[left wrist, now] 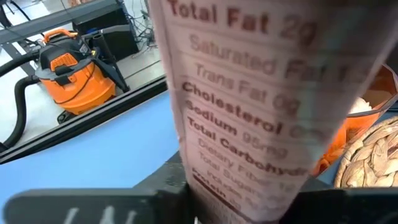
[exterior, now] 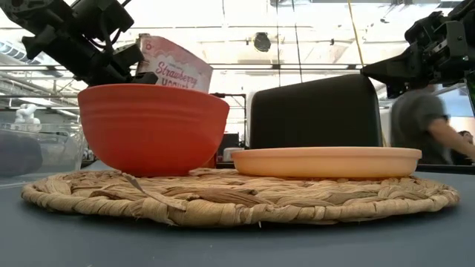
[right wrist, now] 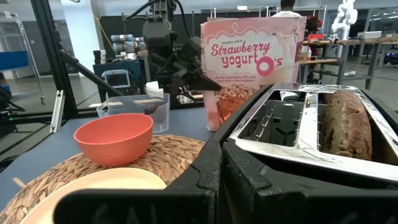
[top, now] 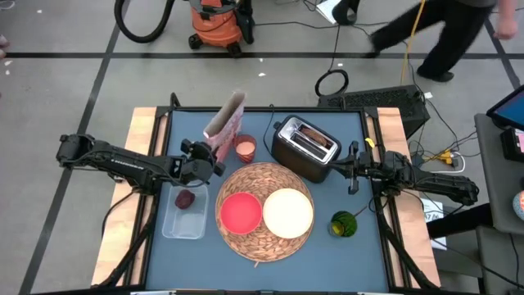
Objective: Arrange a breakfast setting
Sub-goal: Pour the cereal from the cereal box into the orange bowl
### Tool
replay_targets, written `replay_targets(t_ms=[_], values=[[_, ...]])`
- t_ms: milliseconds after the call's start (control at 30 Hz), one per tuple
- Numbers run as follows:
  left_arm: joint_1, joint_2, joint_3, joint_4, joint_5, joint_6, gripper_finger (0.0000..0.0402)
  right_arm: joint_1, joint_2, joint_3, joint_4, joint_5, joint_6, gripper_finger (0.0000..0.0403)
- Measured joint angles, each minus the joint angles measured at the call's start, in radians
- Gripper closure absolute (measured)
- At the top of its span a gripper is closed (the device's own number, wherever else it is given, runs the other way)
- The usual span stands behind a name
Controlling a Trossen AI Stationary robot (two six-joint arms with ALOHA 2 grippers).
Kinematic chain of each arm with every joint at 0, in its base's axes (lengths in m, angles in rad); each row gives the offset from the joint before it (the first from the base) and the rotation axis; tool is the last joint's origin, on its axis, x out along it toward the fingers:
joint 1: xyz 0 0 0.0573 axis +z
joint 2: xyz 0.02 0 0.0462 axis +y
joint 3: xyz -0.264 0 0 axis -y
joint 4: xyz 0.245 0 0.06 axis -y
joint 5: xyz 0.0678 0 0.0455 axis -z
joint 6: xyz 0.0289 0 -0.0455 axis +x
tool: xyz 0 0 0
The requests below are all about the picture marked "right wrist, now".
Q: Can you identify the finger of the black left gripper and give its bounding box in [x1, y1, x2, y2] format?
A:
[169, 70, 188, 96]
[183, 70, 223, 93]

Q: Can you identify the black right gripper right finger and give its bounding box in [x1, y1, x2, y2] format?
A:
[221, 138, 398, 224]

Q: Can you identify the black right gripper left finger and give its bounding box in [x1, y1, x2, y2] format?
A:
[52, 136, 223, 224]

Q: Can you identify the pink strawberry yogurt cereal box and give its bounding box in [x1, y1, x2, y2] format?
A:
[200, 16, 307, 132]

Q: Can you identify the brown bread slice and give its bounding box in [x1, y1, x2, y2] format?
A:
[320, 90, 374, 161]

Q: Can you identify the white paper roll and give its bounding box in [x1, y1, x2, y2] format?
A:
[145, 81, 165, 98]

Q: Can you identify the clear plastic container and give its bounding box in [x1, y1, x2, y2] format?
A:
[96, 93, 171, 134]

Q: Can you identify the light blue framed tablet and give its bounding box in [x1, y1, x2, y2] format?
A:
[101, 69, 132, 90]

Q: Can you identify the round woven straw placemat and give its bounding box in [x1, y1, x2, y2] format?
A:
[0, 134, 206, 224]

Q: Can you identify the coral red bowl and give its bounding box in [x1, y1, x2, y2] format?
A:
[73, 113, 154, 167]

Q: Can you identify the black chrome two-slot toaster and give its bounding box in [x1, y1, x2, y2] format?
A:
[214, 82, 398, 191]

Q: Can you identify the person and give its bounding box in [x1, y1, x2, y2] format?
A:
[271, 0, 303, 19]

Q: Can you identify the metal wheeled rack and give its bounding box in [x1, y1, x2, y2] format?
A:
[0, 11, 47, 105]

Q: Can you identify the wooden workbench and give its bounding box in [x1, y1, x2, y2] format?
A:
[298, 33, 398, 91]

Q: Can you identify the yellow cable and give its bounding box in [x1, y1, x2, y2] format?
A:
[94, 14, 116, 54]

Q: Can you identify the silver metal bracket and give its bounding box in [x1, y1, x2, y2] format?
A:
[49, 90, 65, 134]

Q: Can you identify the black aluminium table frame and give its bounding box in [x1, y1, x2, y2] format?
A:
[0, 0, 124, 125]

